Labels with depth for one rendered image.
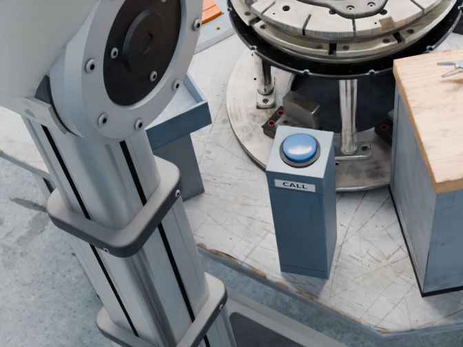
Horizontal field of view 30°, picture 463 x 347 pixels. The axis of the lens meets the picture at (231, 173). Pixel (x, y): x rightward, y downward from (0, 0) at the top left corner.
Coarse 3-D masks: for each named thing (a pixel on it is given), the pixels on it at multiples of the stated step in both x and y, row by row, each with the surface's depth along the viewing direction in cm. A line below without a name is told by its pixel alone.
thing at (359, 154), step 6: (336, 144) 130; (360, 144) 129; (366, 144) 129; (336, 150) 129; (360, 150) 129; (336, 156) 129; (342, 156) 128; (348, 156) 128; (354, 156) 128; (360, 156) 128; (366, 156) 128
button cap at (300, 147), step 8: (296, 136) 102; (304, 136) 102; (288, 144) 102; (296, 144) 102; (304, 144) 101; (312, 144) 101; (288, 152) 101; (296, 152) 101; (304, 152) 101; (312, 152) 101; (296, 160) 101; (304, 160) 101
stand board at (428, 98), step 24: (456, 48) 105; (408, 72) 103; (432, 72) 103; (408, 96) 101; (432, 96) 101; (456, 96) 100; (432, 120) 99; (456, 120) 98; (432, 144) 97; (456, 144) 96; (432, 168) 95; (456, 168) 94
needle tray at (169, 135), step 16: (192, 80) 107; (176, 96) 111; (192, 96) 110; (176, 112) 109; (192, 112) 105; (208, 112) 106; (160, 128) 104; (176, 128) 105; (192, 128) 107; (160, 144) 106; (176, 144) 120; (192, 144) 121; (176, 160) 123; (192, 160) 124; (192, 176) 127; (192, 192) 130
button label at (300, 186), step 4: (276, 180) 102; (280, 180) 102; (284, 180) 102; (276, 184) 103; (280, 184) 103; (284, 184) 103; (288, 184) 102; (292, 184) 102; (296, 184) 102; (300, 184) 102; (304, 184) 101; (308, 184) 101; (292, 188) 103; (296, 188) 103; (300, 188) 102; (304, 188) 102; (308, 188) 102; (312, 188) 102
